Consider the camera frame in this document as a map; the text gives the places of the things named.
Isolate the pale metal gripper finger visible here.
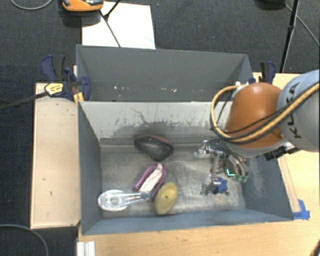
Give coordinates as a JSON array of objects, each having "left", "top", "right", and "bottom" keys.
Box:
[
  {"left": 193, "top": 139, "right": 214, "bottom": 161},
  {"left": 199, "top": 173, "right": 219, "bottom": 196}
]

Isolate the small blue toy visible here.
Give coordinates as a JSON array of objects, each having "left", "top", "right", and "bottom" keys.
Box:
[{"left": 211, "top": 176, "right": 230, "bottom": 195}]

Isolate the yellow round sponge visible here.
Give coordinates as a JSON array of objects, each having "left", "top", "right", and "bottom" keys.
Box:
[{"left": 153, "top": 181, "right": 179, "bottom": 216}]

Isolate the dark grey rounded object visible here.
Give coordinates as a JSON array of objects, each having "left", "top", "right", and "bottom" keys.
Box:
[{"left": 133, "top": 134, "right": 174, "bottom": 162}]

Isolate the grey metal bin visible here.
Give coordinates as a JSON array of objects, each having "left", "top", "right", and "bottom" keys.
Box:
[{"left": 75, "top": 44, "right": 295, "bottom": 237}]

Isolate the pale wood board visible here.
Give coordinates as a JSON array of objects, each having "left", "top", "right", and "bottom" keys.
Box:
[{"left": 29, "top": 82, "right": 82, "bottom": 230}]

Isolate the black cylinder on white bracket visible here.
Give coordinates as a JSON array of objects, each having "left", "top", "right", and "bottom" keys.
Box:
[{"left": 263, "top": 142, "right": 299, "bottom": 161}]

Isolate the clear silver handled tool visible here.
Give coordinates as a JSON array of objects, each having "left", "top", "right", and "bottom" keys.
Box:
[{"left": 97, "top": 189, "right": 152, "bottom": 213}]

